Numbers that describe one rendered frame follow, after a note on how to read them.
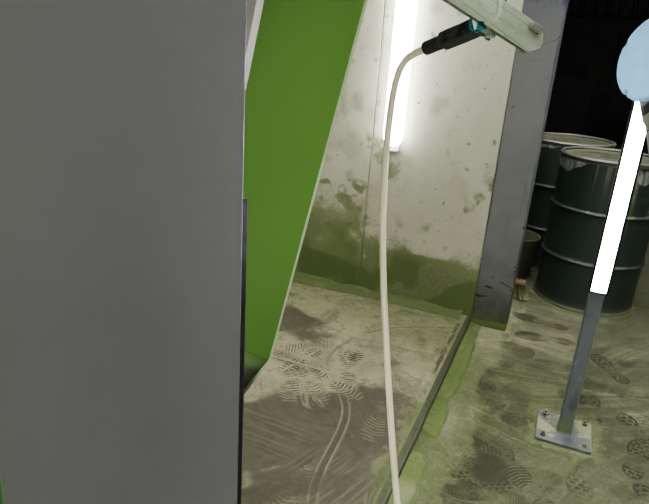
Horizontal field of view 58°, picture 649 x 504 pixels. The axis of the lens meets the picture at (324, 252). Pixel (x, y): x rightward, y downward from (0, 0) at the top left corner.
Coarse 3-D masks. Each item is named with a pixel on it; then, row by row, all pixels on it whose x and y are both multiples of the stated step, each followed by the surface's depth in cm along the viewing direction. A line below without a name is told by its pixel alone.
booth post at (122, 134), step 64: (0, 0) 15; (64, 0) 17; (128, 0) 19; (192, 0) 22; (0, 64) 15; (64, 64) 17; (128, 64) 19; (192, 64) 22; (0, 128) 16; (64, 128) 17; (128, 128) 20; (192, 128) 23; (0, 192) 16; (64, 192) 18; (128, 192) 21; (192, 192) 24; (0, 256) 16; (64, 256) 18; (128, 256) 21; (192, 256) 25; (0, 320) 17; (64, 320) 19; (128, 320) 22; (192, 320) 26; (0, 384) 17; (64, 384) 19; (128, 384) 23; (192, 384) 27; (0, 448) 18; (64, 448) 20; (128, 448) 23; (192, 448) 28
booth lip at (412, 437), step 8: (464, 320) 307; (464, 328) 298; (456, 344) 281; (456, 352) 279; (448, 360) 266; (448, 368) 262; (440, 376) 252; (440, 384) 247; (432, 392) 240; (432, 400) 235; (424, 408) 228; (424, 416) 224; (416, 424) 218; (416, 432) 214; (408, 440) 209; (408, 448) 205; (400, 456) 200; (408, 456) 204; (400, 464) 196; (400, 472) 195; (384, 488) 185; (384, 496) 182
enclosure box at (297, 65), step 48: (288, 0) 139; (336, 0) 135; (288, 48) 142; (336, 48) 139; (288, 96) 146; (336, 96) 142; (288, 144) 150; (288, 192) 154; (288, 240) 158; (288, 288) 161
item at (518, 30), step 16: (448, 0) 104; (464, 0) 103; (480, 0) 104; (496, 0) 107; (480, 16) 108; (496, 16) 108; (512, 16) 110; (448, 32) 119; (464, 32) 116; (480, 32) 115; (496, 32) 114; (512, 32) 112; (528, 32) 113; (432, 48) 124; (448, 48) 122; (528, 48) 117
